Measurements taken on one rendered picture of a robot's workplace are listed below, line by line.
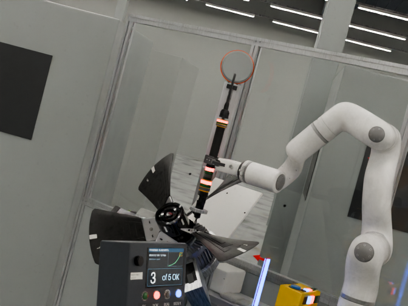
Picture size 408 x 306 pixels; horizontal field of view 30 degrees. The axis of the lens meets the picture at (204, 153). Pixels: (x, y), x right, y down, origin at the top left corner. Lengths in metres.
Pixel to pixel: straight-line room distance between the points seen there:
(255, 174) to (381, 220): 0.47
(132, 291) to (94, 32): 2.99
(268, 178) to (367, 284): 0.50
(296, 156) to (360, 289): 0.51
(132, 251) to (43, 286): 2.98
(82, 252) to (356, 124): 2.13
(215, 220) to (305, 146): 0.71
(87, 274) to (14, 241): 0.89
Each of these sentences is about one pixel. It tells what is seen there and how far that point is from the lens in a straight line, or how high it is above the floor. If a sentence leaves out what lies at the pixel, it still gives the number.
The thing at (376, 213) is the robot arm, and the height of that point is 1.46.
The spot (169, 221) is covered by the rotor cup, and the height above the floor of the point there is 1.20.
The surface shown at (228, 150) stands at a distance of 3.73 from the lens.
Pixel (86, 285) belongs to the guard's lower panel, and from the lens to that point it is 4.30.
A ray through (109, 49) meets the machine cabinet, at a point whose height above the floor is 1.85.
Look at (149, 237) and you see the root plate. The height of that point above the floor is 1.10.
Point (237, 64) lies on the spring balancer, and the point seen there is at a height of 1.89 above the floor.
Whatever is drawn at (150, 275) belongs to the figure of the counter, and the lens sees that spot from 2.13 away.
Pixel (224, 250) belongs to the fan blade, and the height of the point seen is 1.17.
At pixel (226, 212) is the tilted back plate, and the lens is 3.27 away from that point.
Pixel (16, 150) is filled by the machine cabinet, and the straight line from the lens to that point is 4.98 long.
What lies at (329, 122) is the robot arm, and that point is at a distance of 2.69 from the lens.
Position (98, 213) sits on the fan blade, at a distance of 3.11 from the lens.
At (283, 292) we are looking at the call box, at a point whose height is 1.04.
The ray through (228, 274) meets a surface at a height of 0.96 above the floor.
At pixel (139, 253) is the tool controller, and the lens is 2.09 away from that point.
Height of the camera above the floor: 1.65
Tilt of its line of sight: 3 degrees down
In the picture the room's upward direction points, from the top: 15 degrees clockwise
